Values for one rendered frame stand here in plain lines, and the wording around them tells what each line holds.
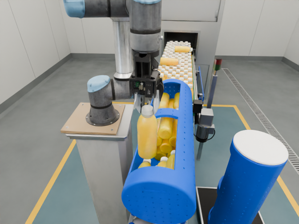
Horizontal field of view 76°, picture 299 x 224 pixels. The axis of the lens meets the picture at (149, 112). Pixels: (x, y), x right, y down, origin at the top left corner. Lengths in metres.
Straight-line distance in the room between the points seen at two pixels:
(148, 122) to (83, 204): 1.65
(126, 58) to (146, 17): 0.52
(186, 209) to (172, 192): 0.10
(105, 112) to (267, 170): 0.89
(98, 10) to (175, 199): 0.64
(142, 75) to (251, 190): 1.00
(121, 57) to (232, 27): 5.06
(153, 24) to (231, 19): 5.37
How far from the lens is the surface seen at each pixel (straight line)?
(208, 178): 2.33
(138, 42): 0.48
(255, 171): 1.19
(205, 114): 1.72
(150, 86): 0.50
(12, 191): 2.57
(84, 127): 1.06
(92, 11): 0.55
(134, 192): 0.76
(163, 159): 0.95
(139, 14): 0.46
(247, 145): 1.21
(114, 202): 1.47
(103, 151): 1.10
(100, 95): 0.99
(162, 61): 1.98
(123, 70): 0.97
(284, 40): 6.52
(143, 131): 0.64
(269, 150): 1.24
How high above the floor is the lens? 1.78
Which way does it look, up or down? 33 degrees down
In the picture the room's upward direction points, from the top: straight up
